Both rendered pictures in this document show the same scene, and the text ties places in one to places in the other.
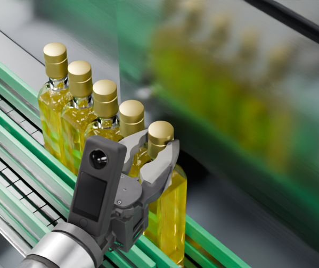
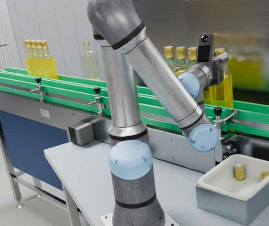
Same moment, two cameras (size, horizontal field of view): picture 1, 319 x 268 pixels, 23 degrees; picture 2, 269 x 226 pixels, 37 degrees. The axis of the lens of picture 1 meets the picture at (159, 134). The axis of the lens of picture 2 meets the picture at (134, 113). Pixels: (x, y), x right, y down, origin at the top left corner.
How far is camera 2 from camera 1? 0.82 m
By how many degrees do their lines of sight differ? 25
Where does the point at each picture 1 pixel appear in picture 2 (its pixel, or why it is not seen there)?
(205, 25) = (226, 18)
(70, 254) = (202, 66)
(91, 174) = (203, 45)
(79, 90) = (181, 55)
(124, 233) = (217, 73)
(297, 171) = not seen: outside the picture
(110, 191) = (211, 49)
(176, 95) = not seen: hidden behind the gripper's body
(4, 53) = not seen: hidden behind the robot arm
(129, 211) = (218, 62)
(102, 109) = (193, 56)
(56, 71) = (170, 54)
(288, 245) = not seen: outside the picture
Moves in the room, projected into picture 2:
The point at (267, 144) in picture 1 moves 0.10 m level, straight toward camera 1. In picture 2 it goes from (260, 55) to (264, 62)
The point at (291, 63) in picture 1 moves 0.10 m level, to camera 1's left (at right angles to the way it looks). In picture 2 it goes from (263, 10) to (234, 14)
